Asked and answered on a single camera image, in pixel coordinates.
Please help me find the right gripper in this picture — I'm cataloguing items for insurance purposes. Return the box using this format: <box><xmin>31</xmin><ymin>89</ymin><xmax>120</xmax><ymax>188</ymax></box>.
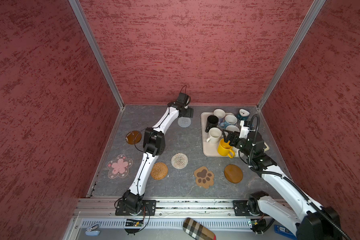
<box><xmin>221</xmin><ymin>129</ymin><xmax>252</xmax><ymax>158</ymax></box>

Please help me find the grey woven round coaster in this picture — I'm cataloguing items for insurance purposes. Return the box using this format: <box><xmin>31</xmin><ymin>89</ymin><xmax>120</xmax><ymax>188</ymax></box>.
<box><xmin>178</xmin><ymin>117</ymin><xmax>191</xmax><ymax>128</ymax></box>

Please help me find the multicolour woven round coaster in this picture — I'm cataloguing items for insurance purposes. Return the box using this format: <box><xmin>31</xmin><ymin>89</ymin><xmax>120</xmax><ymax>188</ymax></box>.
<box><xmin>171</xmin><ymin>153</ymin><xmax>188</xmax><ymax>170</ymax></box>

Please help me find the dark amber round coaster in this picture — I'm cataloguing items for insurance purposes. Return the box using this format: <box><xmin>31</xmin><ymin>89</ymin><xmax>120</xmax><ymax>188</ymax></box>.
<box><xmin>126</xmin><ymin>131</ymin><xmax>142</xmax><ymax>145</ymax></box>

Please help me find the rattan round coaster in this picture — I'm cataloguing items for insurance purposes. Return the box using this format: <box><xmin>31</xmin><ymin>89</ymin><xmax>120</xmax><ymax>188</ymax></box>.
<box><xmin>151</xmin><ymin>163</ymin><xmax>169</xmax><ymax>180</ymax></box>

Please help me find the pink flower coaster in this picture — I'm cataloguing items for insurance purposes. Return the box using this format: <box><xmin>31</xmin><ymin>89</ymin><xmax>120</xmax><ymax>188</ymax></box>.
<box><xmin>107</xmin><ymin>155</ymin><xmax>133</xmax><ymax>180</ymax></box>

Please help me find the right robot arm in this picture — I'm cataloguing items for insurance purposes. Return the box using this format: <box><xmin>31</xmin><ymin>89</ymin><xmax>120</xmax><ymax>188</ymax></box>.
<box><xmin>222</xmin><ymin>130</ymin><xmax>350</xmax><ymax>240</ymax></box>

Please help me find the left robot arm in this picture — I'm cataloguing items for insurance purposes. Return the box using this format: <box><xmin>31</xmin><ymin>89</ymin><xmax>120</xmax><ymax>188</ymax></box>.
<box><xmin>122</xmin><ymin>100</ymin><xmax>193</xmax><ymax>214</ymax></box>

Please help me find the brown wooden round coaster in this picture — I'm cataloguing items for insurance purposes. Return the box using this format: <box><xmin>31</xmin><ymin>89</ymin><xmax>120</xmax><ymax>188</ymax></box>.
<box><xmin>224</xmin><ymin>164</ymin><xmax>243</xmax><ymax>184</ymax></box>

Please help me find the cork paw print coaster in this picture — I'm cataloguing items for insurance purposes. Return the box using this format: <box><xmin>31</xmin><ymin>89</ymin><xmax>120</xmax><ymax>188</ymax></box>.
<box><xmin>193</xmin><ymin>166</ymin><xmax>214</xmax><ymax>189</ymax></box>

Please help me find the white mug middle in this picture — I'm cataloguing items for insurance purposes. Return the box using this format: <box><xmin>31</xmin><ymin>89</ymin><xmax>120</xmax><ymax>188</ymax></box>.
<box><xmin>226</xmin><ymin>125</ymin><xmax>240</xmax><ymax>133</ymax></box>

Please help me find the yellow mug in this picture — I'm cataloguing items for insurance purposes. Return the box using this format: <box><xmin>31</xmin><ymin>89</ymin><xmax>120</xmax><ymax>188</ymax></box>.
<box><xmin>217</xmin><ymin>139</ymin><xmax>235</xmax><ymax>159</ymax></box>

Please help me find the white blue mug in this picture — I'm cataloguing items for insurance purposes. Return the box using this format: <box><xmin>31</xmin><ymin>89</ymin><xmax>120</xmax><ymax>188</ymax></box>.
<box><xmin>220</xmin><ymin>115</ymin><xmax>237</xmax><ymax>129</ymax></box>

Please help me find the beige tray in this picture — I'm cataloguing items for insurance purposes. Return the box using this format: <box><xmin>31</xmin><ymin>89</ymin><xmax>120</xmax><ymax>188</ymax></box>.
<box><xmin>200</xmin><ymin>112</ymin><xmax>221</xmax><ymax>157</ymax></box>

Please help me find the black mug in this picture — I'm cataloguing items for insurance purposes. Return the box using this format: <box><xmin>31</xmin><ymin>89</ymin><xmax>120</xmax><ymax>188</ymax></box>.
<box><xmin>205</xmin><ymin>115</ymin><xmax>219</xmax><ymax>133</ymax></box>

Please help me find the teal cat mug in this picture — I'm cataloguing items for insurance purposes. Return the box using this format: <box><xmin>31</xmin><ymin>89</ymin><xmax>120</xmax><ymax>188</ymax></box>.
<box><xmin>236</xmin><ymin>109</ymin><xmax>250</xmax><ymax>121</ymax></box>

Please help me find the white mug back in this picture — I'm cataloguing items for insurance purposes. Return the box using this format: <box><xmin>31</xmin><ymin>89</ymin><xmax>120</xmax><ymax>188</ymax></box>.
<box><xmin>213</xmin><ymin>109</ymin><xmax>226</xmax><ymax>125</ymax></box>

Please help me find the yellow calculator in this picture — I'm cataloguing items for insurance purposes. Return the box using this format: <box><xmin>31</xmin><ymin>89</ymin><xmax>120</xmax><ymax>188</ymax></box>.
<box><xmin>264</xmin><ymin>142</ymin><xmax>270</xmax><ymax>152</ymax></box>

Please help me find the plaid case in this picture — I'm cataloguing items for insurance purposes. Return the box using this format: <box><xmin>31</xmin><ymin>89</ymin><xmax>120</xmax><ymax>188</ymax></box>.
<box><xmin>182</xmin><ymin>218</ymin><xmax>216</xmax><ymax>240</ymax></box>

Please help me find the blue tool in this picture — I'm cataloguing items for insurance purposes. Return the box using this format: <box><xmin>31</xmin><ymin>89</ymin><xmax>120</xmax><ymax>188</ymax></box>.
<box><xmin>274</xmin><ymin>225</ymin><xmax>297</xmax><ymax>240</ymax></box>

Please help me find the small stapler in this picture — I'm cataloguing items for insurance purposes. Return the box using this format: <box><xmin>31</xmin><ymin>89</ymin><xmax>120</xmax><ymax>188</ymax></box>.
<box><xmin>85</xmin><ymin>223</ymin><xmax>101</xmax><ymax>237</ymax></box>

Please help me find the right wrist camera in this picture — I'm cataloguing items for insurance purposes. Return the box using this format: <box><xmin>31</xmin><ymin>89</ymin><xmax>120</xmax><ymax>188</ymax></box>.
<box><xmin>239</xmin><ymin>120</ymin><xmax>255</xmax><ymax>139</ymax></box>

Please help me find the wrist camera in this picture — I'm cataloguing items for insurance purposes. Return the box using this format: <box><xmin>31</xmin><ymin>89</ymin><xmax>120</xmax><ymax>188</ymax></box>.
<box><xmin>176</xmin><ymin>93</ymin><xmax>190</xmax><ymax>107</ymax></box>
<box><xmin>239</xmin><ymin>120</ymin><xmax>255</xmax><ymax>139</ymax></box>

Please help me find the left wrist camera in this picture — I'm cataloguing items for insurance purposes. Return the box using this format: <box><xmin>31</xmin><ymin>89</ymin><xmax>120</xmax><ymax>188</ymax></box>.
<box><xmin>176</xmin><ymin>93</ymin><xmax>190</xmax><ymax>107</ymax></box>

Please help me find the white mug with handle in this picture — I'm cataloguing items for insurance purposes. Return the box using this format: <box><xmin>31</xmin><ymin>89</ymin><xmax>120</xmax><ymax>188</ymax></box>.
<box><xmin>206</xmin><ymin>128</ymin><xmax>222</xmax><ymax>144</ymax></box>

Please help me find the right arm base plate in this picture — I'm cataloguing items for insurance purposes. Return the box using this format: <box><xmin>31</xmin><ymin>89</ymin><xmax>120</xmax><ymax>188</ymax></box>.
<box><xmin>232</xmin><ymin>200</ymin><xmax>271</xmax><ymax>219</ymax></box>

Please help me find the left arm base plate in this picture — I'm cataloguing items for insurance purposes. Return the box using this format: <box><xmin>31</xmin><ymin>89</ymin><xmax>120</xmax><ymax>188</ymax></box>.
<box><xmin>115</xmin><ymin>200</ymin><xmax>157</xmax><ymax>217</ymax></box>

